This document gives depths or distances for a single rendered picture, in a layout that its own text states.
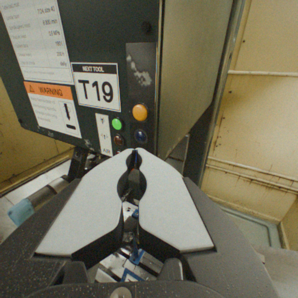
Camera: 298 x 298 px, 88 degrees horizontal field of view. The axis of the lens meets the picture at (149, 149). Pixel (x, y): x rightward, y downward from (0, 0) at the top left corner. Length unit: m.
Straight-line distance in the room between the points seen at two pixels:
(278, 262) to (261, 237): 0.38
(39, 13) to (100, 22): 0.13
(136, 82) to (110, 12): 0.09
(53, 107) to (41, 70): 0.07
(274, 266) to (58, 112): 1.29
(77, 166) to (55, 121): 0.20
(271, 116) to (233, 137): 0.25
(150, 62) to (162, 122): 0.09
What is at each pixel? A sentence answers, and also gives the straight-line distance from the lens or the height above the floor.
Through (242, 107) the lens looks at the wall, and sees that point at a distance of 1.26.
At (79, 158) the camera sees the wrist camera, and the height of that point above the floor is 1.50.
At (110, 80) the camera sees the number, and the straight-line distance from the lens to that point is 0.26.
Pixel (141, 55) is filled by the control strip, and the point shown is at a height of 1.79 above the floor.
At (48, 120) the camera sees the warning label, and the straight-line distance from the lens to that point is 0.44.
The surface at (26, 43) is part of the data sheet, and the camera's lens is 0.42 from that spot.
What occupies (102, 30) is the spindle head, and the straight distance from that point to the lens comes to 0.27.
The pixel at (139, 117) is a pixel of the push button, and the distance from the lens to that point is 0.24.
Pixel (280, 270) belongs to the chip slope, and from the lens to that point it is 1.30.
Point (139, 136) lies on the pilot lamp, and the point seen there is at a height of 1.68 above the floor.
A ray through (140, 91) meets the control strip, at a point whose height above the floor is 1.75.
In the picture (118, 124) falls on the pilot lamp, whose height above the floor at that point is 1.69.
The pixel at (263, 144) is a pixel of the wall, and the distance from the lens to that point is 1.35.
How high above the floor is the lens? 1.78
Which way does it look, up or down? 29 degrees down
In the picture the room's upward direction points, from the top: 1 degrees clockwise
